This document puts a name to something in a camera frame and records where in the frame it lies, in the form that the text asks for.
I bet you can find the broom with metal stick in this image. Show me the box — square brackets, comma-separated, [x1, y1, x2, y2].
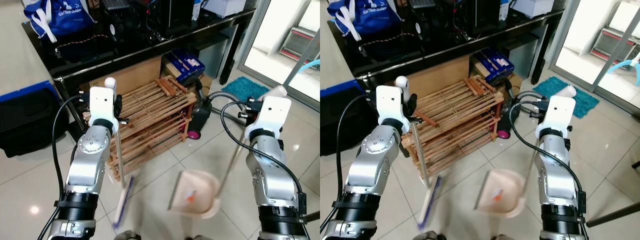
[103, 77, 136, 229]
[394, 75, 444, 231]

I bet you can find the beige long-handled dustpan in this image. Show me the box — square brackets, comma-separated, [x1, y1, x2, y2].
[472, 85, 577, 220]
[167, 86, 289, 220]

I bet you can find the teal shaggy floor mat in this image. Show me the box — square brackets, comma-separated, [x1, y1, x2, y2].
[531, 76, 600, 120]
[220, 76, 271, 104]

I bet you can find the grey red floor grate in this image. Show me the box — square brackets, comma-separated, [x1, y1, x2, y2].
[591, 27, 639, 66]
[279, 26, 319, 64]

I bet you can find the brown wooden board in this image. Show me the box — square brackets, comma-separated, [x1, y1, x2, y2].
[414, 56, 474, 99]
[89, 55, 164, 97]

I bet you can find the wooden slatted shoe rack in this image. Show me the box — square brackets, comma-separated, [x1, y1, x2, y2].
[400, 75, 505, 179]
[82, 75, 198, 182]

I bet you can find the black magenta vacuum cleaner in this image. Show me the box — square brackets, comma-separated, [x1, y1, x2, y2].
[186, 80, 252, 141]
[494, 80, 547, 140]

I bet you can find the black glossy table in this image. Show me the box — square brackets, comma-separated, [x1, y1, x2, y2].
[327, 7, 566, 103]
[22, 7, 257, 143]

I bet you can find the blue cardboard box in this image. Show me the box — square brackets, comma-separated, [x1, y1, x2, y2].
[164, 48, 206, 84]
[472, 47, 516, 84]

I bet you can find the black soft case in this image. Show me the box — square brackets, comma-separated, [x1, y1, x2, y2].
[0, 81, 69, 159]
[320, 80, 375, 157]

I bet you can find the black computer case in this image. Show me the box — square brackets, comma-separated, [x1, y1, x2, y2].
[454, 0, 501, 34]
[147, 0, 196, 36]

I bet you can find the white box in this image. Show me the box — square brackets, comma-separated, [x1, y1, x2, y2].
[510, 0, 555, 19]
[200, 0, 247, 19]

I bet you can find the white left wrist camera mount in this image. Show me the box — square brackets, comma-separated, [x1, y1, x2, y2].
[375, 85, 409, 135]
[88, 86, 121, 134]

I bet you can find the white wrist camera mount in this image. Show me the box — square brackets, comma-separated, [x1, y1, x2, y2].
[88, 86, 121, 134]
[257, 96, 293, 139]
[375, 85, 409, 135]
[542, 96, 577, 139]

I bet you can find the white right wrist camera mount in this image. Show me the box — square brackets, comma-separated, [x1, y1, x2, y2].
[257, 96, 293, 139]
[542, 96, 577, 139]

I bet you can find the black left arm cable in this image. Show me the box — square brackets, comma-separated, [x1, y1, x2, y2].
[321, 94, 378, 236]
[37, 95, 92, 240]

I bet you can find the light blue hose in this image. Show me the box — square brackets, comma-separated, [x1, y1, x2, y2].
[607, 57, 640, 87]
[299, 59, 321, 77]

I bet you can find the blue bag with white straps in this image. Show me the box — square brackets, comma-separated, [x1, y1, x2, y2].
[327, 0, 404, 43]
[22, 0, 96, 44]

